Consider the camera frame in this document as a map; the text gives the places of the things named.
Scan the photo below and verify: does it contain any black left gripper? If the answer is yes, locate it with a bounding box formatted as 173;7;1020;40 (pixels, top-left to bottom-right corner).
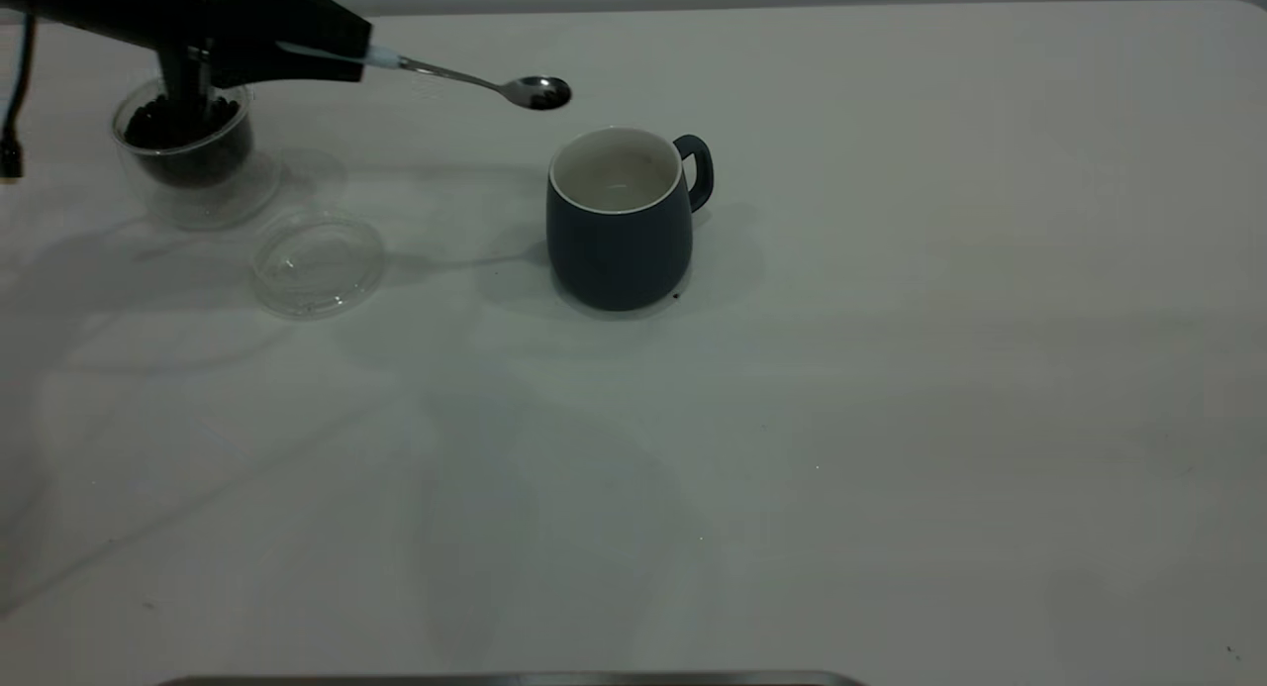
0;0;374;113

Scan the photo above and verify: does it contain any metal spoon light blue handle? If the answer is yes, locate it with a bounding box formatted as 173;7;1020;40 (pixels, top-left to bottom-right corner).
275;41;573;111

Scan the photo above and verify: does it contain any dark grey ceramic mug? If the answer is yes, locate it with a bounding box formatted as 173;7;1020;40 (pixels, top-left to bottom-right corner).
546;126;715;313

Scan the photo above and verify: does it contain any dark coffee beans pile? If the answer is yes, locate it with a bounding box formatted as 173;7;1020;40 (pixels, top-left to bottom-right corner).
124;92;254;189

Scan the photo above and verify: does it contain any clear round glass lid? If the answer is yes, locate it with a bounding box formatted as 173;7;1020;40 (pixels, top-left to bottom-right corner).
250;216;387;319

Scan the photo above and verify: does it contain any clear double-wall glass cup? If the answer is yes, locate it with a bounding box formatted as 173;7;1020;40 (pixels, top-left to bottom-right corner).
111;72;286;234

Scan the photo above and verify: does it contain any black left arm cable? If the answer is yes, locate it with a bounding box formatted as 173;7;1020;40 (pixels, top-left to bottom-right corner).
0;13;38;179

